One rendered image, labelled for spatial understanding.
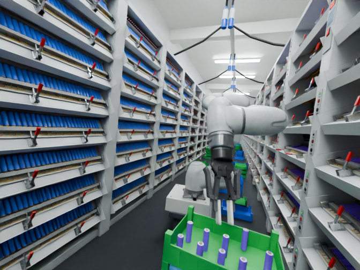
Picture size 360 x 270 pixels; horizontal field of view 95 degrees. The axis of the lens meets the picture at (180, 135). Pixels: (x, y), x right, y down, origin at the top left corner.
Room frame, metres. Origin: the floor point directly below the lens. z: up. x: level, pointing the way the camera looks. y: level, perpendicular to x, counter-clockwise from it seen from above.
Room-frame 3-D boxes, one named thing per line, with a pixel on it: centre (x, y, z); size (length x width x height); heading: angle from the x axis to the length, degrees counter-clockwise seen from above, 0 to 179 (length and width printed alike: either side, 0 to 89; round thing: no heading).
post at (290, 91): (1.44, -0.97, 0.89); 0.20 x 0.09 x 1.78; 71
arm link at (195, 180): (1.34, -0.17, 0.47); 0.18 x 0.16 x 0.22; 86
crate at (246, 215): (1.70, -0.67, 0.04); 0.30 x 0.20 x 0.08; 71
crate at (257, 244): (0.47, -0.16, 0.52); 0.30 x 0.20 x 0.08; 67
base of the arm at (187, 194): (1.33, -0.16, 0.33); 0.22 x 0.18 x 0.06; 179
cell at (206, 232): (0.49, -0.11, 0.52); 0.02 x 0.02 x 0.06
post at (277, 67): (2.10, -1.20, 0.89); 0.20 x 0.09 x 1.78; 71
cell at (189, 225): (0.52, -0.06, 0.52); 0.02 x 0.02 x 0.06
